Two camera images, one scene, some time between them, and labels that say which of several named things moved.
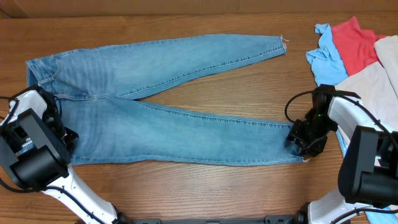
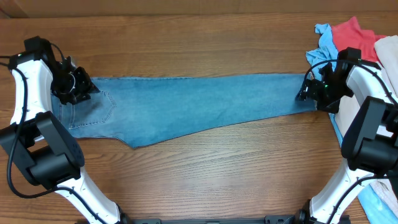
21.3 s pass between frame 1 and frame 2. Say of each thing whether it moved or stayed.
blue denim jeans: moved
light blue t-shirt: stayed
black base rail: stayed
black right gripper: moved
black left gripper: moved
